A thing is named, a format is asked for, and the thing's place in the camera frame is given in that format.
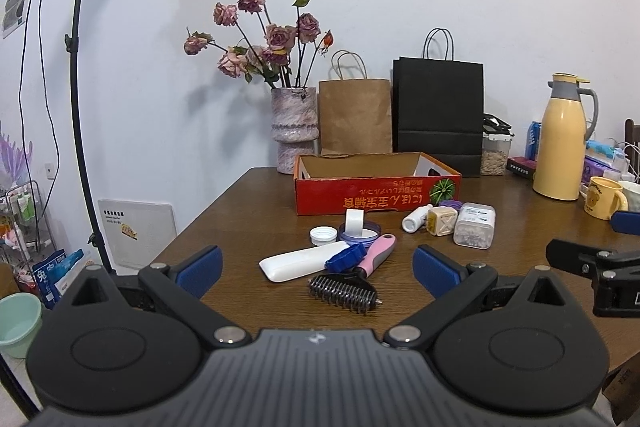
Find blue drink can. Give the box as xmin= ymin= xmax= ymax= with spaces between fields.
xmin=525 ymin=121 xmax=541 ymax=161

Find purple box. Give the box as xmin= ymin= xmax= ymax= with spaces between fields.
xmin=582 ymin=156 xmax=620 ymax=185

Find clear seed container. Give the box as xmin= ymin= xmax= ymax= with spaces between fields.
xmin=480 ymin=114 xmax=514 ymax=176

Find black light stand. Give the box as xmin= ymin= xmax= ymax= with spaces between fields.
xmin=63 ymin=0 xmax=117 ymax=275

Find clear white plastic jar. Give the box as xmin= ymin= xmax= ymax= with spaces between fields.
xmin=454 ymin=202 xmax=496 ymax=251

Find dried rose bouquet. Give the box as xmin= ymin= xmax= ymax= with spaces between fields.
xmin=182 ymin=0 xmax=334 ymax=89

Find wall poster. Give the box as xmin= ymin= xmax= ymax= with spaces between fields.
xmin=1 ymin=0 xmax=28 ymax=39

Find white remote control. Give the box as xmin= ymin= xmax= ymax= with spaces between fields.
xmin=258 ymin=241 xmax=348 ymax=283

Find green plastic bucket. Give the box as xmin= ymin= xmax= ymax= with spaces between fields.
xmin=0 ymin=293 xmax=42 ymax=359

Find white tape roll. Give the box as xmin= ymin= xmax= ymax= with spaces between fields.
xmin=344 ymin=208 xmax=364 ymax=237

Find blue toothed plastic lid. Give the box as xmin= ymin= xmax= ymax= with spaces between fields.
xmin=324 ymin=243 xmax=367 ymax=273

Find yellow mug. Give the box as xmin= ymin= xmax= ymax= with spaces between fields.
xmin=584 ymin=176 xmax=628 ymax=221

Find white spray bottle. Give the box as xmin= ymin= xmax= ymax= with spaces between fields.
xmin=401 ymin=204 xmax=433 ymax=234

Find red cardboard box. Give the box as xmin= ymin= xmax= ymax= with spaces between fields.
xmin=293 ymin=153 xmax=462 ymax=216

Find dark red small box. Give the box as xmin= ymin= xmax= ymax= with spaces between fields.
xmin=506 ymin=156 xmax=537 ymax=180

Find white board on floor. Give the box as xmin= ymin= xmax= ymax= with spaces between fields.
xmin=98 ymin=198 xmax=177 ymax=270

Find pink pet grooming brush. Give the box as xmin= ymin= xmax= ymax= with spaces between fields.
xmin=308 ymin=234 xmax=396 ymax=314

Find pink marbled ceramic vase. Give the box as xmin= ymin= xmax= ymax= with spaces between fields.
xmin=271 ymin=87 xmax=320 ymax=174

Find purple toothed plastic lid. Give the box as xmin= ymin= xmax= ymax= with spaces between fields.
xmin=438 ymin=199 xmax=463 ymax=211

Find brown paper bag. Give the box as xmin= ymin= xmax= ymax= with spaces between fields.
xmin=318 ymin=50 xmax=393 ymax=156

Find wire storage rack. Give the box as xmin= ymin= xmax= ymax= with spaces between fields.
xmin=1 ymin=181 xmax=55 ymax=269

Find small white jar lid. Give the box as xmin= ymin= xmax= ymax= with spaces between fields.
xmin=309 ymin=225 xmax=337 ymax=246

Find black paper bag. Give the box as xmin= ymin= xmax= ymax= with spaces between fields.
xmin=392 ymin=27 xmax=484 ymax=176

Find yellow thermos jug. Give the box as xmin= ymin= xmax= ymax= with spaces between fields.
xmin=533 ymin=72 xmax=599 ymax=202

